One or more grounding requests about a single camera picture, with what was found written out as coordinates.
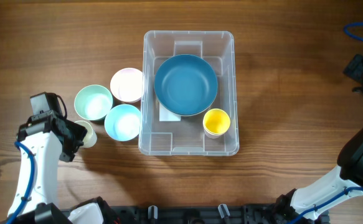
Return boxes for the cream plastic cup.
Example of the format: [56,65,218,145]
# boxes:
[75,121,97,148]

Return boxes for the mint green small bowl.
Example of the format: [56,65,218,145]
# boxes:
[74,85,113,121]

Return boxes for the light blue small bowl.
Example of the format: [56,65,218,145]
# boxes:
[104,104,141,141]

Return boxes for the pale pink small bowl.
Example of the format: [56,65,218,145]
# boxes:
[110,68,143,103]

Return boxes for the clear plastic storage container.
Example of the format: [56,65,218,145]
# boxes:
[138,30,240,156]

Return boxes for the dark blue bowl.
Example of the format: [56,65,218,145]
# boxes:
[154,54,219,116]

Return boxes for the yellow plastic cup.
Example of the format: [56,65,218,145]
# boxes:
[202,108,231,133]

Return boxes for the pink plastic cup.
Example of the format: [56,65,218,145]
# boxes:
[204,129,226,139]

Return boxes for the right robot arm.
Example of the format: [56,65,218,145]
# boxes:
[273,54,363,223]

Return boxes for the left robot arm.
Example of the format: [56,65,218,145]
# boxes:
[6,92,121,223]

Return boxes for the white label in container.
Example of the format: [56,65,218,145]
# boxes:
[159,103,181,122]

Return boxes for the left blue cable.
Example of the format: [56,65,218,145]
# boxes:
[6,141,37,224]

